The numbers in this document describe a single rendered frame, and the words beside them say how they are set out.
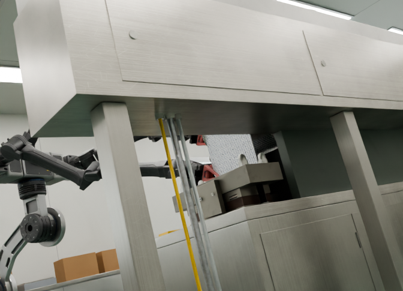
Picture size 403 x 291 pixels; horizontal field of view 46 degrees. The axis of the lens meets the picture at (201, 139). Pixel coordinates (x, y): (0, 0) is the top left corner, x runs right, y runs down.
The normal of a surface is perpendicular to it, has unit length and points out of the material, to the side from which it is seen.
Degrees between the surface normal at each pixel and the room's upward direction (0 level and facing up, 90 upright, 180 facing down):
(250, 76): 90
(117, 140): 90
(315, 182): 90
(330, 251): 90
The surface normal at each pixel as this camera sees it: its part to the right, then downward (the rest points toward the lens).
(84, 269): 0.57, -0.33
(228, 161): -0.75, 0.02
